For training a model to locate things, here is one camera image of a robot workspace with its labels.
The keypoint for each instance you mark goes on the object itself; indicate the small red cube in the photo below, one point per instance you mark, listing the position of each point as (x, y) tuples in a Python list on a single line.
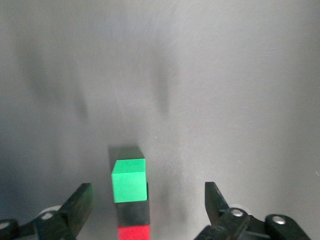
[(133, 232)]

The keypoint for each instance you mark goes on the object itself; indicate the small green cube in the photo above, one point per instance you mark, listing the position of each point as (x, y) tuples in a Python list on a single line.
[(128, 186)]

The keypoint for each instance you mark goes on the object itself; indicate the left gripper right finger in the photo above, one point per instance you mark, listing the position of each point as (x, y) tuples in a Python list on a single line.
[(225, 225)]

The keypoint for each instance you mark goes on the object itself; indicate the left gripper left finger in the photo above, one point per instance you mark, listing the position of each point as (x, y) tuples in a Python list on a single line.
[(72, 212)]

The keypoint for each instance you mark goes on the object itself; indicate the small black cube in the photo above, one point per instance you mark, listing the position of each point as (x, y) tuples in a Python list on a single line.
[(132, 213)]

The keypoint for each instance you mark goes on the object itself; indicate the dark grey table mat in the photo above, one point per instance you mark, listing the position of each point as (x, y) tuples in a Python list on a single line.
[(200, 75)]

